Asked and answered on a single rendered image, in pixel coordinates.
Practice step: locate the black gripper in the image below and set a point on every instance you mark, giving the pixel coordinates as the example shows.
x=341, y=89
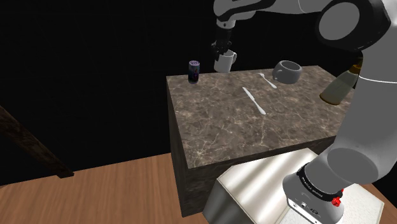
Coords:
x=222, y=39

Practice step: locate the white mug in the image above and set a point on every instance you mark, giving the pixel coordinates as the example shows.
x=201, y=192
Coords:
x=224, y=63

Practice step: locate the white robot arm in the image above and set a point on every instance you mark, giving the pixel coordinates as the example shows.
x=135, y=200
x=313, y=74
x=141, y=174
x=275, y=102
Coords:
x=359, y=124

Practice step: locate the purple drink can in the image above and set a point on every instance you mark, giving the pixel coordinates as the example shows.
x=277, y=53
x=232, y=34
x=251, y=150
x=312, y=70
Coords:
x=193, y=72

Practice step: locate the white spoon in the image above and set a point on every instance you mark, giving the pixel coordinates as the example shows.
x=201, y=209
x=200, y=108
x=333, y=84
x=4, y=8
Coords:
x=267, y=80

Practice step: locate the white knife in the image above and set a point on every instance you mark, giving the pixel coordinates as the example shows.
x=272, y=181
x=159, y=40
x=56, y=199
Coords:
x=254, y=101

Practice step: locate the grey wide mug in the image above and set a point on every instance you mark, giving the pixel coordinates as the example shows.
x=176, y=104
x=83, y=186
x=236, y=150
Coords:
x=287, y=73

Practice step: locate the marble top counter block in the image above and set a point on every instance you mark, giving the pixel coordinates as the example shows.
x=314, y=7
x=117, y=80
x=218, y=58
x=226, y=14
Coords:
x=229, y=124

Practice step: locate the pale bottle with brown base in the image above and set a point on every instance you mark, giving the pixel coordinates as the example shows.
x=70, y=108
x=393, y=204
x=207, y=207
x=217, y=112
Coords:
x=338, y=88

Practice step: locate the grey metal robot stand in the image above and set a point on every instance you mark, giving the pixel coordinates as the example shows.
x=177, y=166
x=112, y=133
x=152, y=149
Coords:
x=248, y=186

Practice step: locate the dark wooden beam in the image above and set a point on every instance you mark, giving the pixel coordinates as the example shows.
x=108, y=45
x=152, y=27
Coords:
x=31, y=144

